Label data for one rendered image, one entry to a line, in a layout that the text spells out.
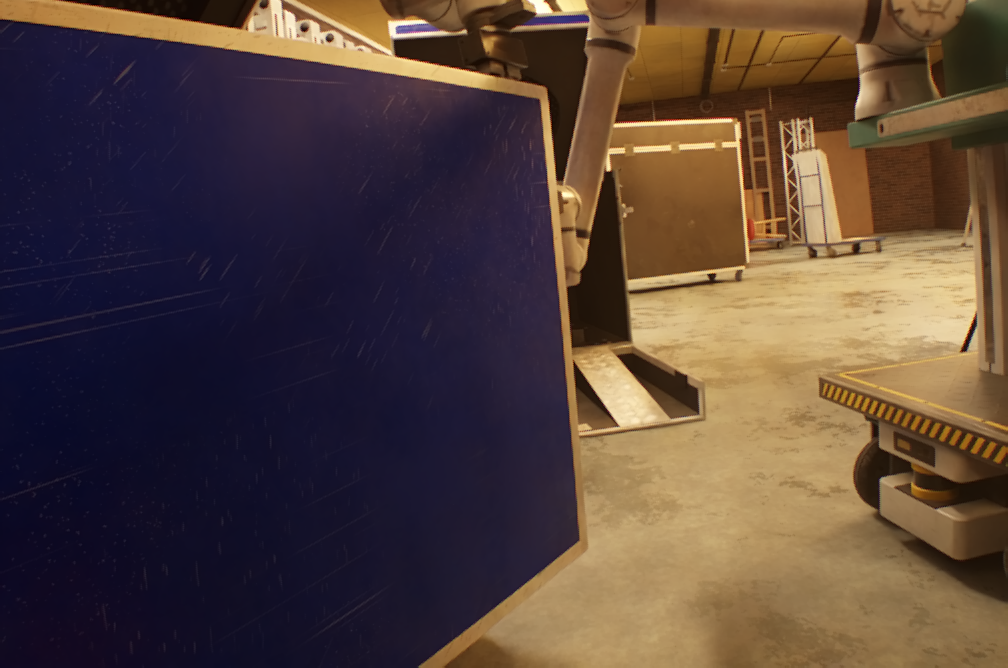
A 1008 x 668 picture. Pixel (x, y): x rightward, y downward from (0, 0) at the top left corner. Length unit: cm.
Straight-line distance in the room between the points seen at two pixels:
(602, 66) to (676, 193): 578
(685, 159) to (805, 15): 598
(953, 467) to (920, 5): 86
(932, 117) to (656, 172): 586
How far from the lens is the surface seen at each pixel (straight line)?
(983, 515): 159
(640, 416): 270
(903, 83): 177
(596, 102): 169
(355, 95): 90
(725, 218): 772
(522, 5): 127
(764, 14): 159
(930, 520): 162
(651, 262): 729
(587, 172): 168
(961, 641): 144
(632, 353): 340
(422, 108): 98
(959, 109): 156
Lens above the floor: 72
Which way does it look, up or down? 3 degrees down
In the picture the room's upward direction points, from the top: 6 degrees counter-clockwise
